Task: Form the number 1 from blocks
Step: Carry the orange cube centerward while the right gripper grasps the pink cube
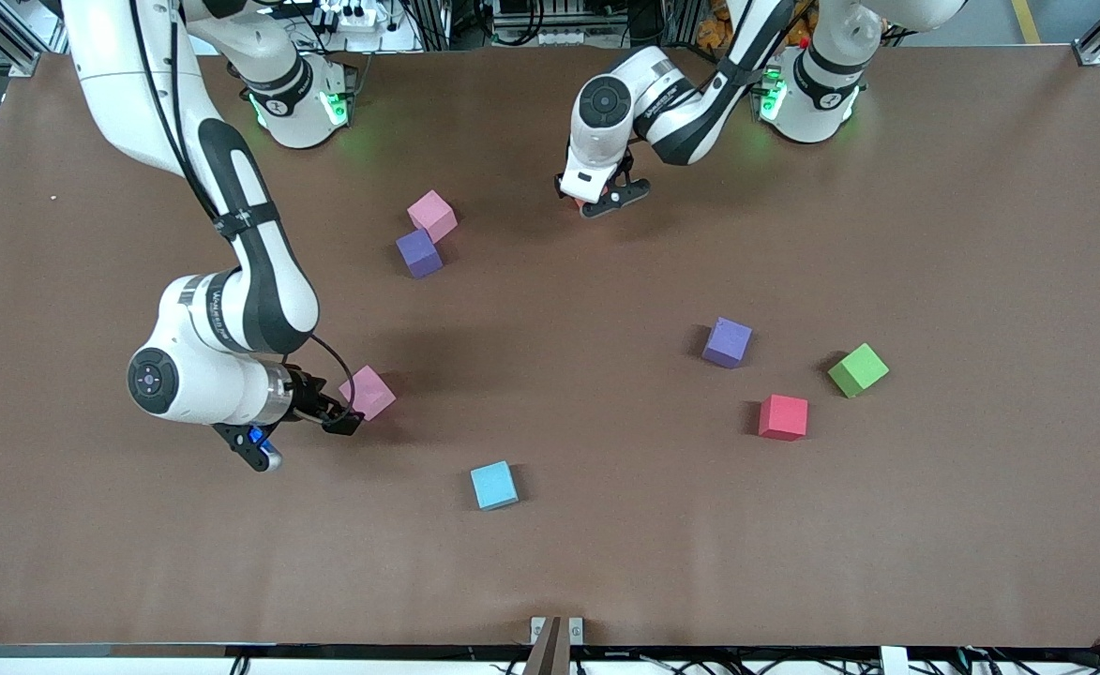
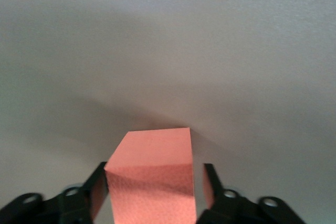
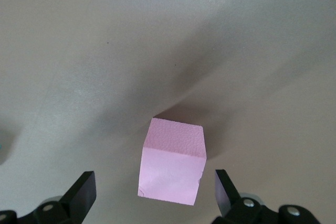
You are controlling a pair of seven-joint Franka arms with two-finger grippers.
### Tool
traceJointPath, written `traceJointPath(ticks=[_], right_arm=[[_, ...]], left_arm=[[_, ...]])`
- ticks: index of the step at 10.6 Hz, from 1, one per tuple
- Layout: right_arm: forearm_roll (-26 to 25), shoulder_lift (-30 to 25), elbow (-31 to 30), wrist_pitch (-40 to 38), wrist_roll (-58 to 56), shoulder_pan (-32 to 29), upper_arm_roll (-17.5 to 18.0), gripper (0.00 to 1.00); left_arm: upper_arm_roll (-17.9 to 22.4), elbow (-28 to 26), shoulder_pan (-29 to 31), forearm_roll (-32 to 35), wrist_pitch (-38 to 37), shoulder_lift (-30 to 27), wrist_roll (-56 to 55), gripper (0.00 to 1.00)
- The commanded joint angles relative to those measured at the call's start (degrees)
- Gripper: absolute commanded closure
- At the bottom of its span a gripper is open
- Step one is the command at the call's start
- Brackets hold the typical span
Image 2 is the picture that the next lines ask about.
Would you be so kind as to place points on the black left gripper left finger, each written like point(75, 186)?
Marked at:
point(76, 205)

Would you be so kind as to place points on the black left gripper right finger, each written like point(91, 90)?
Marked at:
point(231, 211)

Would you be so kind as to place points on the orange foam block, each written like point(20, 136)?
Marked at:
point(152, 171)

